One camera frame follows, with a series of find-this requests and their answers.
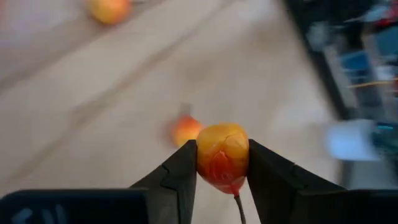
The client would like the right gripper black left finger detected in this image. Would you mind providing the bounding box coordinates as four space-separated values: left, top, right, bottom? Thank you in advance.
0 139 198 224

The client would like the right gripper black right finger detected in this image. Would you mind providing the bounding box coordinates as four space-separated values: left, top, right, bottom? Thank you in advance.
247 139 398 224

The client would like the white plant pot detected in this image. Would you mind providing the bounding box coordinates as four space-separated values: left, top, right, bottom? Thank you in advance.
325 119 381 162

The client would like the black aluminium table frame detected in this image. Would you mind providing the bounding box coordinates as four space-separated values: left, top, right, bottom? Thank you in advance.
282 0 398 190

